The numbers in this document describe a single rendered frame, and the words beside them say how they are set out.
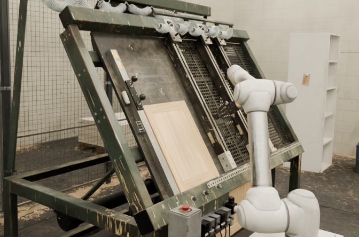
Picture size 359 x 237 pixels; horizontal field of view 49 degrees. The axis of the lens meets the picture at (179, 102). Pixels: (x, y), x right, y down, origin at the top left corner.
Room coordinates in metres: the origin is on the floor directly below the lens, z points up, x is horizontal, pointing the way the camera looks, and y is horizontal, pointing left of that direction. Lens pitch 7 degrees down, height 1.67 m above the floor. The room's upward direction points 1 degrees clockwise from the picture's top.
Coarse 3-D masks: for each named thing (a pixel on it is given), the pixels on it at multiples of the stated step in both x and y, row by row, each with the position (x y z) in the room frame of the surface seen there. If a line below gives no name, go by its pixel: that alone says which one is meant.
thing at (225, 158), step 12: (168, 36) 2.96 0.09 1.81; (168, 48) 2.95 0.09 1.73; (180, 60) 2.89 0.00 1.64; (180, 72) 2.89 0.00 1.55; (192, 84) 2.83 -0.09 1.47; (192, 96) 2.82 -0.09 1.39; (204, 108) 2.77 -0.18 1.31; (204, 120) 2.76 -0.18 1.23; (216, 132) 2.71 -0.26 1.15; (216, 144) 2.70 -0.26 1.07; (228, 156) 2.65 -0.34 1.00; (228, 168) 2.64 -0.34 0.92
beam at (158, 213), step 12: (276, 156) 3.20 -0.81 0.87; (288, 156) 3.36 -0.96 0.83; (240, 168) 2.73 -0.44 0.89; (228, 180) 2.54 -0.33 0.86; (240, 180) 2.65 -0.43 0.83; (192, 192) 2.23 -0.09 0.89; (216, 192) 2.39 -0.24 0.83; (156, 204) 1.98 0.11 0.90; (168, 204) 2.04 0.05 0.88; (180, 204) 2.11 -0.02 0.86; (192, 204) 2.18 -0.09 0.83; (144, 216) 1.92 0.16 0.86; (156, 216) 1.94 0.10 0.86; (144, 228) 1.92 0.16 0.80; (156, 228) 1.89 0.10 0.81
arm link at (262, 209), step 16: (256, 80) 2.03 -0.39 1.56; (240, 96) 1.99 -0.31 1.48; (256, 96) 1.98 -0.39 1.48; (272, 96) 2.00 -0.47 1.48; (256, 112) 1.97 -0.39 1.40; (256, 128) 1.94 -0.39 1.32; (256, 144) 1.91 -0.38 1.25; (256, 160) 1.89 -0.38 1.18; (256, 176) 1.86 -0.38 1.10; (256, 192) 1.81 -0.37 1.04; (272, 192) 1.81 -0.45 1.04; (240, 208) 1.81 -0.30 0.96; (256, 208) 1.77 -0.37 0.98; (272, 208) 1.78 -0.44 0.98; (240, 224) 1.81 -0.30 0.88; (256, 224) 1.75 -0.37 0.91; (272, 224) 1.76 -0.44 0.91
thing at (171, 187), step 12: (120, 60) 2.44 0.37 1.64; (120, 72) 2.38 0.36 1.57; (120, 84) 2.38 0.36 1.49; (132, 108) 2.32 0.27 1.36; (144, 120) 2.30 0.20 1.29; (144, 132) 2.26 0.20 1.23; (156, 144) 2.25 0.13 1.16; (156, 156) 2.21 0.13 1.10; (168, 168) 2.21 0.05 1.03; (168, 180) 2.16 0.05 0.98; (168, 192) 2.15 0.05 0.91
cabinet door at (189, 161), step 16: (144, 112) 2.38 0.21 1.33; (160, 112) 2.48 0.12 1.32; (176, 112) 2.60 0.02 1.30; (160, 128) 2.40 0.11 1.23; (176, 128) 2.51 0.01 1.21; (192, 128) 2.63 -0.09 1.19; (160, 144) 2.31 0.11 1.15; (176, 144) 2.42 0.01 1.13; (192, 144) 2.54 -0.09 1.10; (176, 160) 2.34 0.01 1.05; (192, 160) 2.45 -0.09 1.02; (208, 160) 2.56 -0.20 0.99; (176, 176) 2.26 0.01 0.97; (192, 176) 2.36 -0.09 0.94; (208, 176) 2.47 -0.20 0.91
